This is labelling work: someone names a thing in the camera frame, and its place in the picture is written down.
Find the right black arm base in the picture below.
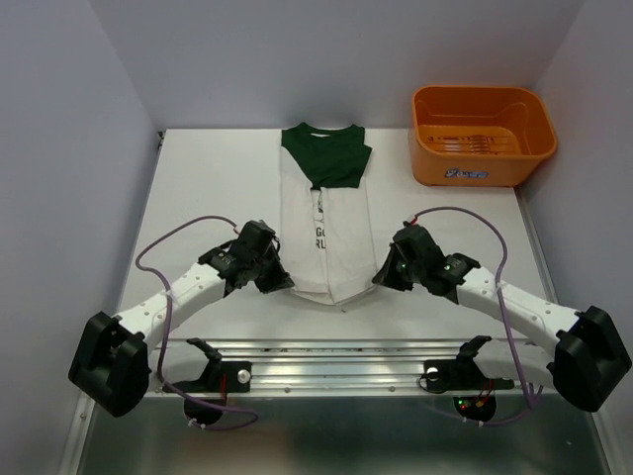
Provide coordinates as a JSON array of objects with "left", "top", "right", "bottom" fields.
[{"left": 417, "top": 335, "right": 514, "bottom": 394}]

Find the white and green t-shirt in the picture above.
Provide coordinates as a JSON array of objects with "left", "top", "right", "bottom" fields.
[{"left": 280, "top": 123, "right": 377, "bottom": 306}]

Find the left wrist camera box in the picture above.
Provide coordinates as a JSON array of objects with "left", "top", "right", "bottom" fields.
[{"left": 229, "top": 221, "right": 277, "bottom": 258}]

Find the aluminium mounting rail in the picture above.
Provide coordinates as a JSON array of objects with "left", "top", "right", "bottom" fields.
[{"left": 81, "top": 338, "right": 602, "bottom": 397}]

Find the orange plastic basket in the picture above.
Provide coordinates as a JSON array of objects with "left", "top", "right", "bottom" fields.
[{"left": 408, "top": 85, "right": 558, "bottom": 187}]

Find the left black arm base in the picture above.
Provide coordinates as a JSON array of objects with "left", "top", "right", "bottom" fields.
[{"left": 162, "top": 338, "right": 252, "bottom": 394}]

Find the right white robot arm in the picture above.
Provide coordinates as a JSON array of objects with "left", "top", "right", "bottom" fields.
[{"left": 373, "top": 245, "right": 632, "bottom": 413}]

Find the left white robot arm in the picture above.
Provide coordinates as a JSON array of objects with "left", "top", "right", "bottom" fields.
[{"left": 68, "top": 241, "right": 294, "bottom": 417}]

